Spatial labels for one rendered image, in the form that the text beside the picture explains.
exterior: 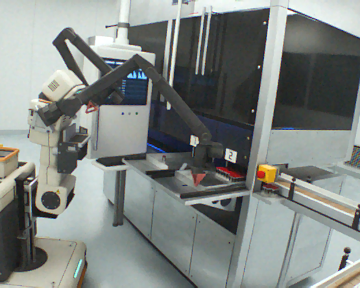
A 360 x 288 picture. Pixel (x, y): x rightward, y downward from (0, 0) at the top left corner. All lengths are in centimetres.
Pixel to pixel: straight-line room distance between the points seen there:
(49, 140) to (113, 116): 67
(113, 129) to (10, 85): 457
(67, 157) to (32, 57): 514
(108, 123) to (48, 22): 472
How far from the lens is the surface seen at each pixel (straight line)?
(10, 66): 663
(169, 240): 242
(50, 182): 173
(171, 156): 210
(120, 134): 230
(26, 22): 670
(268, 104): 160
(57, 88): 163
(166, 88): 143
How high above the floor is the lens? 142
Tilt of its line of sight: 13 degrees down
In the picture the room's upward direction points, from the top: 7 degrees clockwise
